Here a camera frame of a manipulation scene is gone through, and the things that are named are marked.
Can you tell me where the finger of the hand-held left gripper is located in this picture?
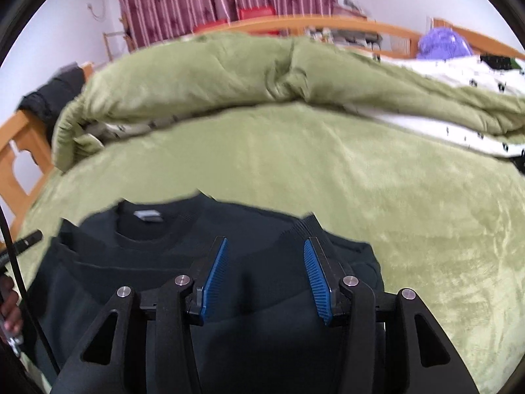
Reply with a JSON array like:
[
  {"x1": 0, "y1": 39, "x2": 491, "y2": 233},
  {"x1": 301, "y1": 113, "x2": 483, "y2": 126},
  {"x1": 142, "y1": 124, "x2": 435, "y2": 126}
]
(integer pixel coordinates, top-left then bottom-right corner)
[{"x1": 5, "y1": 230, "x2": 44, "y2": 256}]

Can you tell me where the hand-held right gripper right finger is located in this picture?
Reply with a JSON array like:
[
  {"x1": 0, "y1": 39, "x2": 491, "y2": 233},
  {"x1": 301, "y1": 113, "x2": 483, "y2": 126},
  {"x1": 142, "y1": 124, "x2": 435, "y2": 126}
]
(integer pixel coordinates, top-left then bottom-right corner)
[{"x1": 304, "y1": 237, "x2": 480, "y2": 394}]

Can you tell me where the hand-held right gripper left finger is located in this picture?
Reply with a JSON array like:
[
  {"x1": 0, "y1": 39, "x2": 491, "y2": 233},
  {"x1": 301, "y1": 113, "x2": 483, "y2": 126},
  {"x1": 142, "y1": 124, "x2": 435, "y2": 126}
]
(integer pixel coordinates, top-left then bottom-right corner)
[{"x1": 51, "y1": 237, "x2": 229, "y2": 394}]

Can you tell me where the dark navy sweater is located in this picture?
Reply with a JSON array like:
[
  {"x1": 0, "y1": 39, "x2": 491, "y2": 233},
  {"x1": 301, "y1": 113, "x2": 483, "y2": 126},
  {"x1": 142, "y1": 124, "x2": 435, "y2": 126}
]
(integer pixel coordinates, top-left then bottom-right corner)
[{"x1": 31, "y1": 191, "x2": 386, "y2": 394}]

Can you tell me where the person's left hand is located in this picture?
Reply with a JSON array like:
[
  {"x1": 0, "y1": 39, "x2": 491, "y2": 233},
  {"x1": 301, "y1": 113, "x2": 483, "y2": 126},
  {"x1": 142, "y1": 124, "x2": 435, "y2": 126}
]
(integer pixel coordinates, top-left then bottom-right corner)
[{"x1": 0, "y1": 276, "x2": 24, "y2": 338}]

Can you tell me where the green fleece bed blanket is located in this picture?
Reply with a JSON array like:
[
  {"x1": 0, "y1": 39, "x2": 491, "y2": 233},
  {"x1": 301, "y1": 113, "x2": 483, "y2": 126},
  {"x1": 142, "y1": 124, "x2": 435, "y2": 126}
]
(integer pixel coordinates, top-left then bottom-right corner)
[{"x1": 16, "y1": 102, "x2": 525, "y2": 394}]

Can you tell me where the black jacket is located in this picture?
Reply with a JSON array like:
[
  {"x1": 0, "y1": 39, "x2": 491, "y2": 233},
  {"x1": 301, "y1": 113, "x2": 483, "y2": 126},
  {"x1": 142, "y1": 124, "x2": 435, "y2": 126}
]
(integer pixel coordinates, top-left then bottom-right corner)
[{"x1": 18, "y1": 66, "x2": 90, "y2": 142}]

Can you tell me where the green fleece duvet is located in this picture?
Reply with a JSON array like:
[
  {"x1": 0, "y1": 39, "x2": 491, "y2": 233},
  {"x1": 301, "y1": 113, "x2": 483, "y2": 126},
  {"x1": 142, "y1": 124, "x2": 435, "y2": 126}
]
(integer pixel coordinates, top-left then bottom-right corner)
[{"x1": 52, "y1": 33, "x2": 525, "y2": 173}]

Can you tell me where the wooden stand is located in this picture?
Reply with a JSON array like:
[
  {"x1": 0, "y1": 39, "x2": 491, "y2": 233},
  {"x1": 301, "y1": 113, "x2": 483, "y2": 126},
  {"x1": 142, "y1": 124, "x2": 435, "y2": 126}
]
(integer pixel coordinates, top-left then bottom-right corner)
[{"x1": 102, "y1": 17, "x2": 137, "y2": 61}]

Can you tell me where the white floral quilt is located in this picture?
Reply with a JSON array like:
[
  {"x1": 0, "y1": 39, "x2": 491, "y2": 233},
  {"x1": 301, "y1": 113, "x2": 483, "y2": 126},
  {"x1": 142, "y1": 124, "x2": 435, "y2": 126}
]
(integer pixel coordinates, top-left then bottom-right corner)
[{"x1": 82, "y1": 54, "x2": 525, "y2": 162}]

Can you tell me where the purple plush toy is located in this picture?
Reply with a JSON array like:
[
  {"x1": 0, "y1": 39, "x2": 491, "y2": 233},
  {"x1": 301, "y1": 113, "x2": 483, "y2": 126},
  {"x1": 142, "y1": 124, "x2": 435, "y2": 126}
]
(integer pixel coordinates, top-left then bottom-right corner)
[{"x1": 417, "y1": 27, "x2": 473, "y2": 60}]

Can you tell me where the red box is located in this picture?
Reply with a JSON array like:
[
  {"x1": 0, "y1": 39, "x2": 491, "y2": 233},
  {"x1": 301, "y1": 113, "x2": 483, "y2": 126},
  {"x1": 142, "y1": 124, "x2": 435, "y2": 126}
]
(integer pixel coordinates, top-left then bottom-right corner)
[{"x1": 238, "y1": 6, "x2": 278, "y2": 22}]

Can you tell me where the maroon floral striped curtain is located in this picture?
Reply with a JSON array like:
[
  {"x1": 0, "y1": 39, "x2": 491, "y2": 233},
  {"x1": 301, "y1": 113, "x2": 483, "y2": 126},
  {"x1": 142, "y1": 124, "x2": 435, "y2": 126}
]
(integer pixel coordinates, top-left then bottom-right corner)
[{"x1": 116, "y1": 0, "x2": 338, "y2": 49}]

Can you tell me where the wooden bed frame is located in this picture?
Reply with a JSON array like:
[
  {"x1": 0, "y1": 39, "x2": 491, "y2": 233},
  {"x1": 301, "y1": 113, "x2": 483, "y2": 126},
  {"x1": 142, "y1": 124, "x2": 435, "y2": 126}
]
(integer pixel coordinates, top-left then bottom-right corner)
[{"x1": 0, "y1": 13, "x2": 525, "y2": 251}]

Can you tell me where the black cable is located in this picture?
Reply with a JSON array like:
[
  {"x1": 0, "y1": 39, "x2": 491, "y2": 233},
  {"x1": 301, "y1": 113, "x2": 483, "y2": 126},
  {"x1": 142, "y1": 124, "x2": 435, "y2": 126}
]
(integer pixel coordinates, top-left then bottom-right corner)
[{"x1": 0, "y1": 204, "x2": 61, "y2": 375}]

